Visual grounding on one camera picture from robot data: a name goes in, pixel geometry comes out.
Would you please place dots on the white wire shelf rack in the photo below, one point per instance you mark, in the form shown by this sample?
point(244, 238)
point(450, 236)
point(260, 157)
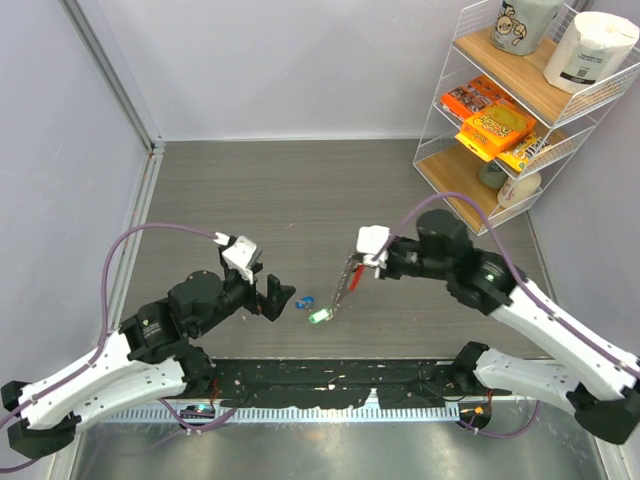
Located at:
point(515, 102)

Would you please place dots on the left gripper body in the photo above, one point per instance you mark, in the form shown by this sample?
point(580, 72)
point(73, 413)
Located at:
point(240, 292)

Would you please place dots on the blue capped key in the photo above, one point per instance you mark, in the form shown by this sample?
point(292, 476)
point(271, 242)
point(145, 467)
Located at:
point(305, 303)

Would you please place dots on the red grey carabiner keyring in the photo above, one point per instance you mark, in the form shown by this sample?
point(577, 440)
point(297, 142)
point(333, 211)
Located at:
point(353, 260)

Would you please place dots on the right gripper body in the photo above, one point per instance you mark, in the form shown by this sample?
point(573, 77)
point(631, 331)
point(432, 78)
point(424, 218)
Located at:
point(406, 258)

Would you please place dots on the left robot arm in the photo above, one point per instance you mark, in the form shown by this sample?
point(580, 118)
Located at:
point(150, 356)

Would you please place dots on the orange brown snack box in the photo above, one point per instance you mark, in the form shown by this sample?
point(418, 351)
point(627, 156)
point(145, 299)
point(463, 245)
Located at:
point(472, 97)

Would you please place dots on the aluminium corner frame post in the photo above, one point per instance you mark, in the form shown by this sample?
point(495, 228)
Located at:
point(94, 30)

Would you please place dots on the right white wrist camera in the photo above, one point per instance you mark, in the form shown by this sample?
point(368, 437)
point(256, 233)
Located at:
point(370, 245)

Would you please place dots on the white paper towel roll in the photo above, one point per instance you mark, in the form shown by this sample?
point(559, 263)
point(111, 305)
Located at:
point(593, 46)

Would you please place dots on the green tagged key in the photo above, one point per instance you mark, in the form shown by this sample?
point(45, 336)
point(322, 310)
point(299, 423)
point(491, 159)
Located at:
point(321, 315)

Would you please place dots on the white slotted cable duct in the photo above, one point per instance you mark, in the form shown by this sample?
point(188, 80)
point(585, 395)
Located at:
point(369, 412)

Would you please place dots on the grey printed snack bag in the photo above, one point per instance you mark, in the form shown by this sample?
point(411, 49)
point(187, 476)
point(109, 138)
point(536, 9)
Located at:
point(521, 25)

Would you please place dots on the cream bottle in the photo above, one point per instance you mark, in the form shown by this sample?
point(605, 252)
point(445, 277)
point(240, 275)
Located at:
point(515, 191)

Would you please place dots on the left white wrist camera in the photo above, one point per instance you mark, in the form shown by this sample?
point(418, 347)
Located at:
point(236, 253)

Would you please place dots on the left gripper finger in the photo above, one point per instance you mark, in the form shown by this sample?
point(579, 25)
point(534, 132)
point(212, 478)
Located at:
point(252, 270)
point(274, 301)

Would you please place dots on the yellow candy bag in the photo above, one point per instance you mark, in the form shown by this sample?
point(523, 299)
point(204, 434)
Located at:
point(523, 152)

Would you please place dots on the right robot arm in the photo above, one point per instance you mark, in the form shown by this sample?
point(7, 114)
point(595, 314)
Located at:
point(592, 379)

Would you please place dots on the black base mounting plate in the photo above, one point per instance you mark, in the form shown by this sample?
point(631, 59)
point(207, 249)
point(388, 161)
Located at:
point(339, 384)

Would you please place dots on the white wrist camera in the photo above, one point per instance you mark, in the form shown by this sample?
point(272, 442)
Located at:
point(370, 245)
point(236, 253)

